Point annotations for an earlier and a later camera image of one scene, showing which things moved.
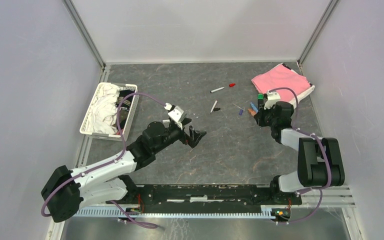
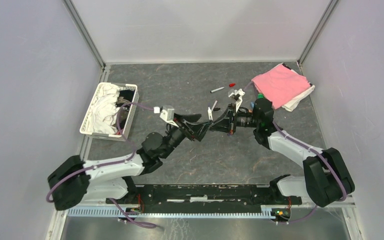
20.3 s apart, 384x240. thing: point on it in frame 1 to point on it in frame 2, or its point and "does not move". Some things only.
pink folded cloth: (281, 76) does not move
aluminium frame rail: (312, 197) does not move
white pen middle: (212, 109) does not move
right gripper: (259, 116) to (224, 123)
